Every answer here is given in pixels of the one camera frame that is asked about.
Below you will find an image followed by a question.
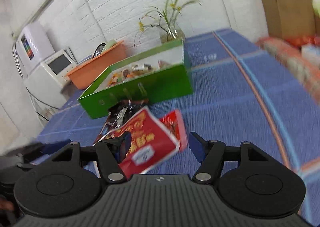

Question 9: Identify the pale green dish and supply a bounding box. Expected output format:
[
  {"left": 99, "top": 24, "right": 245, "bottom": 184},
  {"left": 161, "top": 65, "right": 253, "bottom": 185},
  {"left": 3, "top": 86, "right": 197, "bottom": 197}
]
[{"left": 103, "top": 39, "right": 117, "bottom": 51}]

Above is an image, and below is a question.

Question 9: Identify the brown paper bag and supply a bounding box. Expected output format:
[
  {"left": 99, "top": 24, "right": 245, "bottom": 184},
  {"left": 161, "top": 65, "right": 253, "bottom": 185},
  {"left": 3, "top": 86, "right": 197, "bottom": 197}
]
[{"left": 261, "top": 0, "right": 316, "bottom": 39}]

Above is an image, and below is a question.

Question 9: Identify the plaid orange cloth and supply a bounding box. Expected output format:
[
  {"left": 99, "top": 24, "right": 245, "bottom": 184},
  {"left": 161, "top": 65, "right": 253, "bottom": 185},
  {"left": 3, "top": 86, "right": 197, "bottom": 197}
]
[{"left": 256, "top": 37, "right": 320, "bottom": 105}]

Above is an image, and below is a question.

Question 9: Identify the orange plastic basin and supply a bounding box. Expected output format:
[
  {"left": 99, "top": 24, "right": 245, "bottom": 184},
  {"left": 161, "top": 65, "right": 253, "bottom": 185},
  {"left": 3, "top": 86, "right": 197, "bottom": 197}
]
[{"left": 66, "top": 41, "right": 127, "bottom": 90}]

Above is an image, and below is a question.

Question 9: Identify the large red snack bag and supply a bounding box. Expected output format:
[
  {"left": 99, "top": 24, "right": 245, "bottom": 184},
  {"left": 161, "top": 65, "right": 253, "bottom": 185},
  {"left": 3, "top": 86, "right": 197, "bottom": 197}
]
[{"left": 99, "top": 106, "right": 181, "bottom": 179}]

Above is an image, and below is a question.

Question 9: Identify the white water purifier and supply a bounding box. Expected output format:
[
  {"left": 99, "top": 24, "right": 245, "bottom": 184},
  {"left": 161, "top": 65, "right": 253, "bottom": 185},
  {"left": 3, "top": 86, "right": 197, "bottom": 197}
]
[{"left": 17, "top": 22, "right": 55, "bottom": 76}]

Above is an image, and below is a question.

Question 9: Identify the green cardboard box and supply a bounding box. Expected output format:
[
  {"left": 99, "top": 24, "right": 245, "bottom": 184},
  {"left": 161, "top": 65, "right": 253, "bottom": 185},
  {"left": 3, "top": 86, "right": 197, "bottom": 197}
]
[{"left": 78, "top": 39, "right": 193, "bottom": 119}]

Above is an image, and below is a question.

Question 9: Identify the metal bowl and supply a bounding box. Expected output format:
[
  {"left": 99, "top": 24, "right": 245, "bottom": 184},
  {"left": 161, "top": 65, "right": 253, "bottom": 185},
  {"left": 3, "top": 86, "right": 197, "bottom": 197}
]
[{"left": 92, "top": 43, "right": 106, "bottom": 58}]

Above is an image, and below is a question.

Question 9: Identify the white appliance with screen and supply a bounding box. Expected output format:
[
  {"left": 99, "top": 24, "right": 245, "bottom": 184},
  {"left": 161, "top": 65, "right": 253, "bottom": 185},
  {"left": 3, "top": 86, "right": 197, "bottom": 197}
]
[{"left": 24, "top": 47, "right": 77, "bottom": 109}]

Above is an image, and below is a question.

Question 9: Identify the small red snack packet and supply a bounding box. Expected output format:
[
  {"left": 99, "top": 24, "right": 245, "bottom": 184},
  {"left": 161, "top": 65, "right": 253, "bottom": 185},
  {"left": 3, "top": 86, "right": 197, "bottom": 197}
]
[{"left": 159, "top": 109, "right": 188, "bottom": 152}]

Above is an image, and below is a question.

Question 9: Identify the glass vase with flowers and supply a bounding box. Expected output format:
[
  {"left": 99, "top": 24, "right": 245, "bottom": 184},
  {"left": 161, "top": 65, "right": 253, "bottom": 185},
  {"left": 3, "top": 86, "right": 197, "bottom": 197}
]
[{"left": 133, "top": 0, "right": 201, "bottom": 46}]

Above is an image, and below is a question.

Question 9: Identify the dark snack packet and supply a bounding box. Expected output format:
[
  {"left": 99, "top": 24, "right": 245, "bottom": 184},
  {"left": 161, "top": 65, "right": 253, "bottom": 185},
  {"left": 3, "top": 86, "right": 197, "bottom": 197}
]
[{"left": 93, "top": 99, "right": 149, "bottom": 144}]

